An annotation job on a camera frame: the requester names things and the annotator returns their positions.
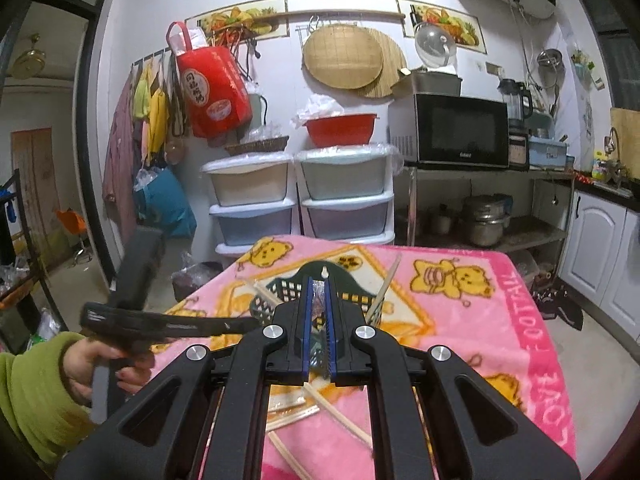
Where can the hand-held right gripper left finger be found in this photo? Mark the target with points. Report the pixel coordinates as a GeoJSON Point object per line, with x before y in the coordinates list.
{"type": "Point", "coordinates": [305, 332]}

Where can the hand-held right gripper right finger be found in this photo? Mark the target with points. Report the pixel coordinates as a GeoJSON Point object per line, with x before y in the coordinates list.
{"type": "Point", "coordinates": [331, 340]}

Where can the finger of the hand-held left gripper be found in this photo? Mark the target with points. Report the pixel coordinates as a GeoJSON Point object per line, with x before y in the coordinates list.
{"type": "Point", "coordinates": [170, 326]}

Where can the clear chopsticks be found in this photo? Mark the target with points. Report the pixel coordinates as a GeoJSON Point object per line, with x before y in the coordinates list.
{"type": "Point", "coordinates": [392, 275]}
{"type": "Point", "coordinates": [318, 317]}
{"type": "Point", "coordinates": [292, 410]}

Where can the green perforated utensil holder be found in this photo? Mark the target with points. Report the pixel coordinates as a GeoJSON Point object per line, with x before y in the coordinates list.
{"type": "Point", "coordinates": [280, 292]}

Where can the wooden chopstick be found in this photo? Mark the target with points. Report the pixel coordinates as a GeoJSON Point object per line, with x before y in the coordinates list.
{"type": "Point", "coordinates": [287, 457]}
{"type": "Point", "coordinates": [340, 412]}
{"type": "Point", "coordinates": [265, 292]}

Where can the person's left forearm green sleeve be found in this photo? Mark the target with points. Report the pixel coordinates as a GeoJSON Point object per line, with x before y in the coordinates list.
{"type": "Point", "coordinates": [30, 400]}

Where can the person's left hand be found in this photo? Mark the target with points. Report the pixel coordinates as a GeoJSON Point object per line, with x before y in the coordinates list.
{"type": "Point", "coordinates": [82, 366]}

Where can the dark plastic bag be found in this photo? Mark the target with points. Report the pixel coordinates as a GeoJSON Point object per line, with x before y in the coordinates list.
{"type": "Point", "coordinates": [197, 282]}

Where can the blue bag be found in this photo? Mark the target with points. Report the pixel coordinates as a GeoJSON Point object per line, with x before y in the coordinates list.
{"type": "Point", "coordinates": [167, 205]}

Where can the orange chair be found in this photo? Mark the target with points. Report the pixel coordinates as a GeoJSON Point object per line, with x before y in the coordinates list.
{"type": "Point", "coordinates": [70, 222]}

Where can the white plastic storage drawer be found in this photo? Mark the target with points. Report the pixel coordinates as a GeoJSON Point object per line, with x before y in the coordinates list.
{"type": "Point", "coordinates": [350, 240]}

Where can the pink hanging cloth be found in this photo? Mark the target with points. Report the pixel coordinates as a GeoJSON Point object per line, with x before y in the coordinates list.
{"type": "Point", "coordinates": [117, 160]}

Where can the purple plastic storage drawer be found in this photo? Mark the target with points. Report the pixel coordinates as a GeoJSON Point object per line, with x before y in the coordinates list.
{"type": "Point", "coordinates": [345, 220]}

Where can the blue plastic storage drawer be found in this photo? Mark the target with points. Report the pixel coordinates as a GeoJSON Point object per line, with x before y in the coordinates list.
{"type": "Point", "coordinates": [252, 225]}

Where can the pink printed blanket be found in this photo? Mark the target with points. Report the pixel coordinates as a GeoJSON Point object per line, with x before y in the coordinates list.
{"type": "Point", "coordinates": [450, 320]}

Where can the wooden door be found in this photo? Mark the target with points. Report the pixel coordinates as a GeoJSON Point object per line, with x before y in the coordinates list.
{"type": "Point", "coordinates": [37, 190]}

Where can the beige plastic storage drawer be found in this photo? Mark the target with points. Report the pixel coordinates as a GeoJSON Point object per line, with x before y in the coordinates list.
{"type": "Point", "coordinates": [245, 182]}

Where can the black shelf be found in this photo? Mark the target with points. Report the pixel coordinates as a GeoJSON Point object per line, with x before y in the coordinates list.
{"type": "Point", "coordinates": [15, 195]}

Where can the small steel pot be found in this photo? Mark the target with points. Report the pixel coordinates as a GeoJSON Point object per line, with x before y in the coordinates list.
{"type": "Point", "coordinates": [440, 220]}

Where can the green plastic storage drawer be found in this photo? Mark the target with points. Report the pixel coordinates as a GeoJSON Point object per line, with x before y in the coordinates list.
{"type": "Point", "coordinates": [345, 175]}

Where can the yellow hanging cloth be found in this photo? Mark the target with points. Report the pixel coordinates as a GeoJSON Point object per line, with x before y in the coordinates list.
{"type": "Point", "coordinates": [150, 102]}

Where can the wicker basket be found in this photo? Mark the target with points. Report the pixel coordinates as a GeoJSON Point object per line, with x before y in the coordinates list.
{"type": "Point", "coordinates": [255, 146]}

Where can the clear plastic bag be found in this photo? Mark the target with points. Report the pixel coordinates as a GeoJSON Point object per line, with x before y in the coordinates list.
{"type": "Point", "coordinates": [262, 132]}
{"type": "Point", "coordinates": [320, 107]}

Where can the stacked steel pots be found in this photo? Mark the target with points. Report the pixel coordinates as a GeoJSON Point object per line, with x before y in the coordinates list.
{"type": "Point", "coordinates": [482, 220]}

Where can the red bag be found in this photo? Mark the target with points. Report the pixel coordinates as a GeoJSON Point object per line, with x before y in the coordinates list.
{"type": "Point", "coordinates": [215, 90]}

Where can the red plastic basin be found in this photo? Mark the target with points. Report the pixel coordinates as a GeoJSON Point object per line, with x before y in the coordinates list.
{"type": "Point", "coordinates": [340, 130]}

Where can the metal kitchen rack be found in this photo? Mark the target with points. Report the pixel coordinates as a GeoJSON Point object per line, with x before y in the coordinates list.
{"type": "Point", "coordinates": [525, 232]}

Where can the ceiling lamp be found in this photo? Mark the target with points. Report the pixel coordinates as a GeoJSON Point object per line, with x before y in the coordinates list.
{"type": "Point", "coordinates": [31, 57]}

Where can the black microwave oven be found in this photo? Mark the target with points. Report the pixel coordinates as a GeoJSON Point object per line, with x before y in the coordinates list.
{"type": "Point", "coordinates": [450, 130]}

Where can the metal tray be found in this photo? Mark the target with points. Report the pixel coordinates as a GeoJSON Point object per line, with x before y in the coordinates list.
{"type": "Point", "coordinates": [430, 82]}

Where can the round bamboo tray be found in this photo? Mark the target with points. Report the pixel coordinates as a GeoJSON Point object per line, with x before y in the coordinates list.
{"type": "Point", "coordinates": [340, 57]}
{"type": "Point", "coordinates": [395, 60]}

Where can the white kitchen cabinet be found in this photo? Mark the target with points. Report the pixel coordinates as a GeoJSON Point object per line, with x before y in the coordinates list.
{"type": "Point", "coordinates": [595, 245]}

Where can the light blue box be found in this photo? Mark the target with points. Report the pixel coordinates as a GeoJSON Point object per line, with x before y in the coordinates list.
{"type": "Point", "coordinates": [547, 149]}

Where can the blender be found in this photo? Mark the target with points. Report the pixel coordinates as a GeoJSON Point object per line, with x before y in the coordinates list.
{"type": "Point", "coordinates": [512, 100]}

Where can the glass pot lid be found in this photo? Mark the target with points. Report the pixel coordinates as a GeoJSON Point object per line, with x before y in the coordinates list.
{"type": "Point", "coordinates": [432, 42]}

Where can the wooden rod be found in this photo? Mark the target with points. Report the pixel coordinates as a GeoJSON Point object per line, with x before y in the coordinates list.
{"type": "Point", "coordinates": [340, 11]}

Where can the faucet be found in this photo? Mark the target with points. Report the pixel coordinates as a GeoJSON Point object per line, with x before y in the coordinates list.
{"type": "Point", "coordinates": [614, 145]}

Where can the hanging steel pot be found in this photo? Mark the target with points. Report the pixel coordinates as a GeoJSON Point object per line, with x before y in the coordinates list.
{"type": "Point", "coordinates": [550, 62]}

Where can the wooden cutting board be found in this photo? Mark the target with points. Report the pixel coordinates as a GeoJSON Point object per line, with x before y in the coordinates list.
{"type": "Point", "coordinates": [625, 135]}

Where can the food wall poster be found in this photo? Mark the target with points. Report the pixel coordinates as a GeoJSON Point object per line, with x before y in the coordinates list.
{"type": "Point", "coordinates": [250, 10]}
{"type": "Point", "coordinates": [460, 25]}

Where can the wall outlet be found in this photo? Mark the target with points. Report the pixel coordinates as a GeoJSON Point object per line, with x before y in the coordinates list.
{"type": "Point", "coordinates": [493, 68]}

